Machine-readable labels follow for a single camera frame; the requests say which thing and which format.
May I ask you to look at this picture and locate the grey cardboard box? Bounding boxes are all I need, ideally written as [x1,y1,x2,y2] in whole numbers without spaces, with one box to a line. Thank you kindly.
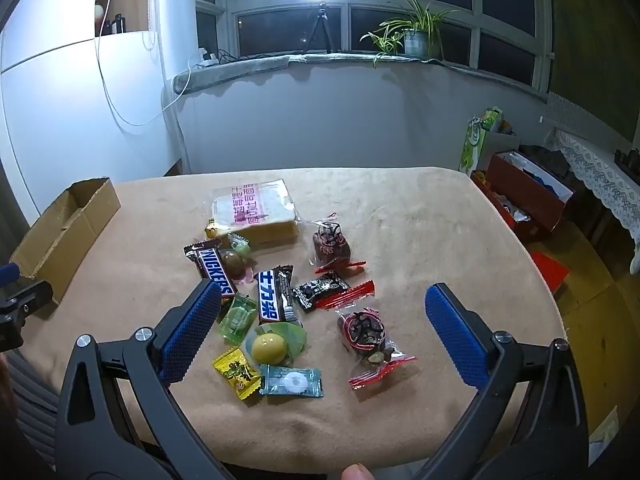
[480,129,522,172]

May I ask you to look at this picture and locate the pink snack packet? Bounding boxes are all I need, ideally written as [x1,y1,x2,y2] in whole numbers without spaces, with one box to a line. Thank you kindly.
[209,179,302,250]

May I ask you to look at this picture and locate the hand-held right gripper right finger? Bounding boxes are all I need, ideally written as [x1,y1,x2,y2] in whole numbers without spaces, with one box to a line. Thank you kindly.
[410,282,592,480]

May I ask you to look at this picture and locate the teal candy packet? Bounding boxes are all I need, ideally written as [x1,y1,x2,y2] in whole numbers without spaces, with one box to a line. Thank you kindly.
[259,363,324,399]

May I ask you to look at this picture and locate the red clear snack packet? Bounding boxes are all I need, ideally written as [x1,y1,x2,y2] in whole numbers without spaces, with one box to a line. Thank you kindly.
[336,306,419,392]

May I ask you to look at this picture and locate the green white bag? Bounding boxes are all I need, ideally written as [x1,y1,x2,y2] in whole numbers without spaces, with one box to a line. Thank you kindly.
[458,106,504,177]

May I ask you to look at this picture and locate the green candy packet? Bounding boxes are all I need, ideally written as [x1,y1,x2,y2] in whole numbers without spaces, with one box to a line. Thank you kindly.
[219,294,259,347]

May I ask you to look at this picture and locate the dark cloth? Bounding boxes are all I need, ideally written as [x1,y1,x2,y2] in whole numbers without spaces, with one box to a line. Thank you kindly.
[519,144,572,178]

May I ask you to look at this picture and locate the potted spider plant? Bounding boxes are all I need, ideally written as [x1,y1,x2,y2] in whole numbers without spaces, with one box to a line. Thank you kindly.
[359,0,460,62]

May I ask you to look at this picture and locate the red flat packet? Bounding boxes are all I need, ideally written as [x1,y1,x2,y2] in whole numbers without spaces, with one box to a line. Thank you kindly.
[529,251,571,296]

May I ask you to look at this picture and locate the white cable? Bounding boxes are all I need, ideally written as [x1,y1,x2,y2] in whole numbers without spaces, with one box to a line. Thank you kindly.
[94,0,195,127]

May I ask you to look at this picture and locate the brown chocolate bar white label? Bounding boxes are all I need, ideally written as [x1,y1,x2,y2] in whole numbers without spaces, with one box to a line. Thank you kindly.
[253,266,303,325]

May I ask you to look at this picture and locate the beige table cloth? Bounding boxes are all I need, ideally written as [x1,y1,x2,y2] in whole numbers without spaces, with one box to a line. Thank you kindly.
[19,166,569,467]

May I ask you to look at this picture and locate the brown ball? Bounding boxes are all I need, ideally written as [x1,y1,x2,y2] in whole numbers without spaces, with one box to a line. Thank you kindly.
[219,247,257,285]

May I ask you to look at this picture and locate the white lace tablecloth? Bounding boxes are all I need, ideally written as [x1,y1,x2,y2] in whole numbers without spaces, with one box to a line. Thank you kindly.
[551,129,640,277]

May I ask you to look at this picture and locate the yellow candy packet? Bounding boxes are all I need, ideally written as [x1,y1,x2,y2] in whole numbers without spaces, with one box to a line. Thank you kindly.
[212,346,262,402]

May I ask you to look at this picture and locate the black tripod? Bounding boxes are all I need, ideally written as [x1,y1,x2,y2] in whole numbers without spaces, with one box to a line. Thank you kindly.
[301,2,334,55]

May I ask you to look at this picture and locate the black candy with red ends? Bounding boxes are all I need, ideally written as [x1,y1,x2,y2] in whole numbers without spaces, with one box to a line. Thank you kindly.
[291,270,376,314]

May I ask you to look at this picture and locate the small green candy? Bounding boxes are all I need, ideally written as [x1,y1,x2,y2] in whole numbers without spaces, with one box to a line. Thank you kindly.
[227,231,253,257]

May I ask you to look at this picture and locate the red storage box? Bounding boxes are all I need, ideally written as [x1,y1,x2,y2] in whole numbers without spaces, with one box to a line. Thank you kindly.
[471,150,576,242]

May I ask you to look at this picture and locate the grey windowsill cloth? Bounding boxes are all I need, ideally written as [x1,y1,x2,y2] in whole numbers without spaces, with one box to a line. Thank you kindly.
[171,54,548,106]

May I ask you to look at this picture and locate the yellow ball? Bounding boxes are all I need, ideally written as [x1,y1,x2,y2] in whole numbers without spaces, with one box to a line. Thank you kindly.
[244,322,309,367]

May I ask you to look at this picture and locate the small clear-wrapped dark nut candy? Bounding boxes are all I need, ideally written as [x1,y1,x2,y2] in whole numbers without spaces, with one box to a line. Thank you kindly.
[305,214,367,272]

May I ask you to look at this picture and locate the white cabinet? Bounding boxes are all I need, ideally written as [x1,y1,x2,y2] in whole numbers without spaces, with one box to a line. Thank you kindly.
[0,0,187,221]

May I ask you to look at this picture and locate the dark green curtain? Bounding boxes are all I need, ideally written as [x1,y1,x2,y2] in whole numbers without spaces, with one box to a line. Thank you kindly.
[547,0,640,123]

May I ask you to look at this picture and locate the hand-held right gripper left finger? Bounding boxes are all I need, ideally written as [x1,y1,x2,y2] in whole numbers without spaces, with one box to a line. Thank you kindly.
[54,279,236,480]

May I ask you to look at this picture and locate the white framed window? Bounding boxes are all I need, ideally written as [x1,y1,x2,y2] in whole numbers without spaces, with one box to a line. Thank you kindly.
[194,0,555,102]

